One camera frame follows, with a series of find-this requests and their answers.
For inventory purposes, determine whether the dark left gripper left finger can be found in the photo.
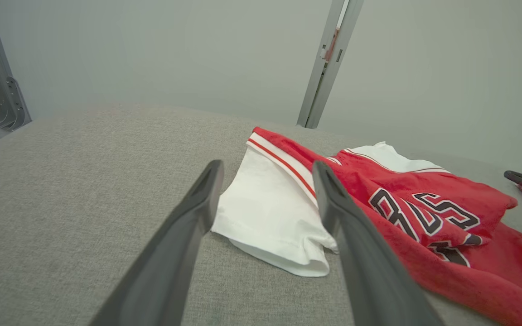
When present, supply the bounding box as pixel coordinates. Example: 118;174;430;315
89;159;224;326

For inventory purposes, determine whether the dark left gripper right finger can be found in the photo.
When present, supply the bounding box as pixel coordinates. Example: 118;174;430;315
312;161;445;326

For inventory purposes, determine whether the red jersey with white sleeves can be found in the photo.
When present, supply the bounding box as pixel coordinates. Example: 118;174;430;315
211;127;522;326

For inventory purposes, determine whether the grey metal caster frame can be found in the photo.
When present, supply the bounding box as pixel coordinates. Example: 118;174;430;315
0;0;33;154

